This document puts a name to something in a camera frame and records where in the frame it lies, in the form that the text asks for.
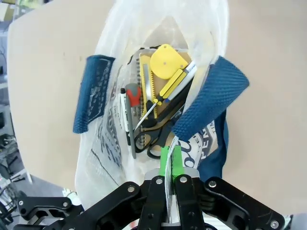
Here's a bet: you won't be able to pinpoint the finger of the black left gripper linkage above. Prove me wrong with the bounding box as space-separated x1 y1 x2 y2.
16 195 85 225

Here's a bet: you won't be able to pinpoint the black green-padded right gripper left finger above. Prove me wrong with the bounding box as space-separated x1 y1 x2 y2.
64 146 172 230

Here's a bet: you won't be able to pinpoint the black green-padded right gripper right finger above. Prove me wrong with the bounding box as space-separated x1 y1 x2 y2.
171 146 286 230

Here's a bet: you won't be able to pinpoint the white mesh navy-handled shopping bag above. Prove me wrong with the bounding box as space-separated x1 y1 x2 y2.
71 0 250 216

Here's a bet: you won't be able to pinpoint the black scissors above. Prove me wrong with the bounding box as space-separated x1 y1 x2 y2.
133 80 194 160

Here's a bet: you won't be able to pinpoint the white marker black cap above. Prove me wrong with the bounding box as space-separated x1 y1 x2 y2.
119 88 132 146

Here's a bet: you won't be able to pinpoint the yellow utility knife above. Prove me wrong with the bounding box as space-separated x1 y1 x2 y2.
139 54 159 118

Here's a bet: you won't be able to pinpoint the yellow tape measure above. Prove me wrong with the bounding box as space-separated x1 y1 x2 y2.
150 43 189 81

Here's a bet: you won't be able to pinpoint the clear plastic packaging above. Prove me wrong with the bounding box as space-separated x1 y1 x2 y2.
143 14 190 52

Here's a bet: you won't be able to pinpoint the red grey handled screwdriver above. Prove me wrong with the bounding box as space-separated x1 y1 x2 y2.
125 82 142 159

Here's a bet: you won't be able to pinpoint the yellow handled precision screwdriver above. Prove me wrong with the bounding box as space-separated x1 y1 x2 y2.
133 68 188 132

